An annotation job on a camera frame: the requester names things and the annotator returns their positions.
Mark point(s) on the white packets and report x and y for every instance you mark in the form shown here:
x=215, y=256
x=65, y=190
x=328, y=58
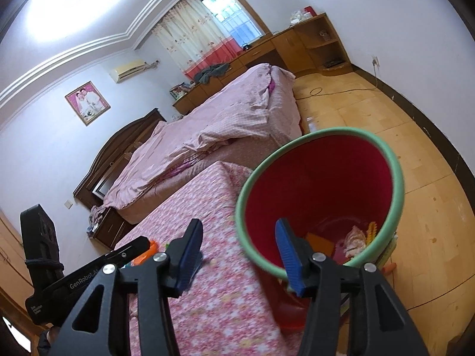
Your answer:
x=297, y=16

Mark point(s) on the white wall outlet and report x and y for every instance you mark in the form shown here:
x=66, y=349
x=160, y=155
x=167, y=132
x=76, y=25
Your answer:
x=375, y=60

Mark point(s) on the small red box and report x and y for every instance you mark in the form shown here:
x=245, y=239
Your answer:
x=309, y=11

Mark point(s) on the dark wooden headboard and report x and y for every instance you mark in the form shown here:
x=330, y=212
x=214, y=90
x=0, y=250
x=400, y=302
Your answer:
x=107, y=155

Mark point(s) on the orange plastic piece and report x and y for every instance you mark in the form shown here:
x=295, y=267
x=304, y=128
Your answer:
x=319, y=244

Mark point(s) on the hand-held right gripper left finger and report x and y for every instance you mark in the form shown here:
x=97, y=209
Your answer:
x=189, y=257

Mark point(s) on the pink floral cloth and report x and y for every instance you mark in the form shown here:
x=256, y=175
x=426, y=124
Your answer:
x=222, y=230

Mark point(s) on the wooden wardrobe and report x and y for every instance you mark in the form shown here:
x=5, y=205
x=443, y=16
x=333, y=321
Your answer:
x=11, y=259

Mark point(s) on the grey cloth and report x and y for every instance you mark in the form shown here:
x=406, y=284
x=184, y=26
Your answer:
x=211, y=72

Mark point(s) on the wall air conditioner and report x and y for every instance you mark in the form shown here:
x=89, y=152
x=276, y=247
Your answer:
x=128, y=70

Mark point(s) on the orange toy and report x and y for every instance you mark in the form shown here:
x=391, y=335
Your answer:
x=151, y=248

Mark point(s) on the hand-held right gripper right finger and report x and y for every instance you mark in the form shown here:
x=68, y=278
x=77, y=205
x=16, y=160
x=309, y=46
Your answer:
x=291, y=261

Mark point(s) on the long wooden desk cabinet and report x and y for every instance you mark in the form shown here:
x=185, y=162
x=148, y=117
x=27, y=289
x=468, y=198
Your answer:
x=259, y=52

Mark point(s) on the pile of clothes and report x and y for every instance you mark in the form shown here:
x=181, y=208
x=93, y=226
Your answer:
x=96, y=217

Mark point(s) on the window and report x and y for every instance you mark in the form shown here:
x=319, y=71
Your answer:
x=237, y=18

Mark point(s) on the red bucket with green rim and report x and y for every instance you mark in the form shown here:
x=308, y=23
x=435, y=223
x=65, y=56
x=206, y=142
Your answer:
x=326, y=178

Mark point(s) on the framed wall photo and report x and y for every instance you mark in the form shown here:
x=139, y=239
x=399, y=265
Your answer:
x=87, y=103

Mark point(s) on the white and red curtain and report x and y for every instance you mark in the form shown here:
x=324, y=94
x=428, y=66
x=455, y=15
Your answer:
x=193, y=37

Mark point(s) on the pink dotted mattress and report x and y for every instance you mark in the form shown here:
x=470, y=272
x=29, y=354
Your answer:
x=230, y=155

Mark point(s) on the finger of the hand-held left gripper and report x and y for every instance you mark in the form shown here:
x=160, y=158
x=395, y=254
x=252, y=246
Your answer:
x=130, y=250

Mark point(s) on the person's left forearm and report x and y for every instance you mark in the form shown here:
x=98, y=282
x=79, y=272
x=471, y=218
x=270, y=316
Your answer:
x=46, y=343

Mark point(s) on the dark wooden nightstand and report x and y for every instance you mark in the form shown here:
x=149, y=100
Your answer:
x=111, y=230

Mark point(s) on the wooden bed with pink duvet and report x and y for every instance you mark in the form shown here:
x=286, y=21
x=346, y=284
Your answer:
x=207, y=118

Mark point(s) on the clear plastic container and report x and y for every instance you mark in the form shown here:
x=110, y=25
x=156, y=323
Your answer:
x=310, y=122

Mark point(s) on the stack of books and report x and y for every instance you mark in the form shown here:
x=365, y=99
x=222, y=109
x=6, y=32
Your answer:
x=182, y=89

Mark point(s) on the yellow plastic toy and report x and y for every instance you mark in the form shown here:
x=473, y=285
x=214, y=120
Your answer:
x=371, y=233

